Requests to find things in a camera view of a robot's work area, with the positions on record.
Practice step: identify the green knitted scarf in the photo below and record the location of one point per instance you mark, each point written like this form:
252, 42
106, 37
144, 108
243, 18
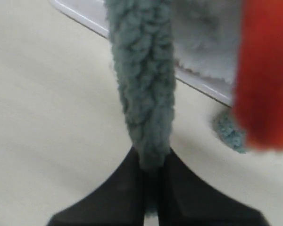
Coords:
142, 46

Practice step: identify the white plush snowman toy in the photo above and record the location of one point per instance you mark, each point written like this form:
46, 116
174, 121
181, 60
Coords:
233, 51

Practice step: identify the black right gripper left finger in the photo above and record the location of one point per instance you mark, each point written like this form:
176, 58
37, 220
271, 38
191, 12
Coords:
119, 201

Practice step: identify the white square tray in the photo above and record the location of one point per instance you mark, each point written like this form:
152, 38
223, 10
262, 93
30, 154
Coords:
92, 14

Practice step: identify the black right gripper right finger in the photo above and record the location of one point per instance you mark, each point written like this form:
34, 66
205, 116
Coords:
187, 200

